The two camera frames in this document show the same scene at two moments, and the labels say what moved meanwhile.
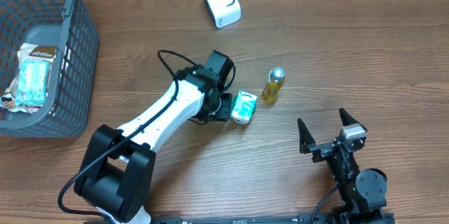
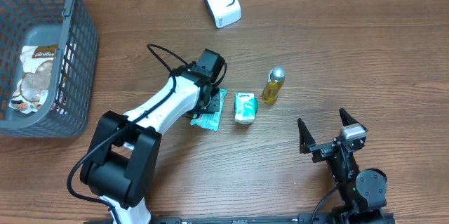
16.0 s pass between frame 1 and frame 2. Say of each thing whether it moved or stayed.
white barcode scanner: stayed
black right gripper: stayed
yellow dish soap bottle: stayed
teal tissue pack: stayed
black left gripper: moved
